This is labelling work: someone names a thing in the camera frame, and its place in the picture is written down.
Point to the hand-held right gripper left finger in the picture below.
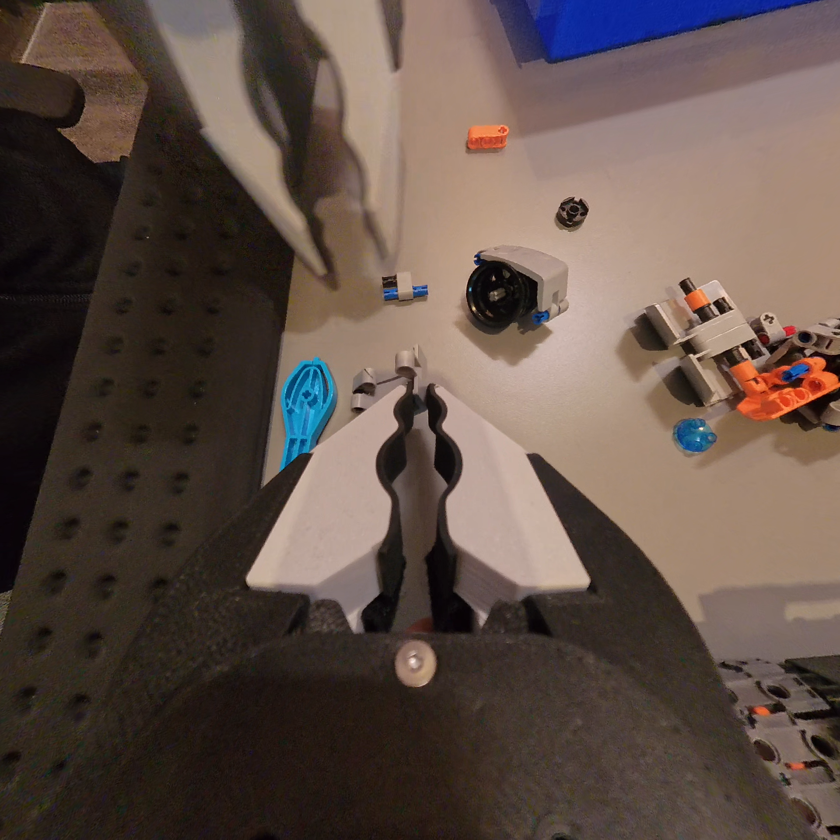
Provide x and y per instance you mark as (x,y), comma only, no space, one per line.
(328,512)

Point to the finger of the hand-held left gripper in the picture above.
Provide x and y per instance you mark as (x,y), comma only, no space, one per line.
(223,92)
(368,118)

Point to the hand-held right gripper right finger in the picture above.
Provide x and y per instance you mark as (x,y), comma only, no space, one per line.
(505,512)

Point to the grey axle connector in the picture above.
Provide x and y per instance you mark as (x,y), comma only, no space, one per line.
(387,374)

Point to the grey sleeve with blue pins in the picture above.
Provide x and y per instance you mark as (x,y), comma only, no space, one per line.
(404,288)

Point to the light blue paddle piece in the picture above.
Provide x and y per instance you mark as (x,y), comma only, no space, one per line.
(309,407)

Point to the small orange brick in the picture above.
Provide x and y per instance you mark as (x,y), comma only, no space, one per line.
(488,137)

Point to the blue transparent round stud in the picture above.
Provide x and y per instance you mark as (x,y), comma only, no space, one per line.
(693,435)

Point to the black dimpled foam mat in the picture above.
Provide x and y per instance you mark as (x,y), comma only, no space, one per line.
(145,394)

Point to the small black bushing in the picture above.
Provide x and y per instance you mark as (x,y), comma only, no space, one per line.
(572,211)

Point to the small grey orange brick assembly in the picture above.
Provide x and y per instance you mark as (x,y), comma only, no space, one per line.
(748,355)

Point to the blue storage bin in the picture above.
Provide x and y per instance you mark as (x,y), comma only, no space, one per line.
(656,20)

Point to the large grey tracked brick vehicle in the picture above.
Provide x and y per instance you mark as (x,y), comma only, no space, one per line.
(788,735)

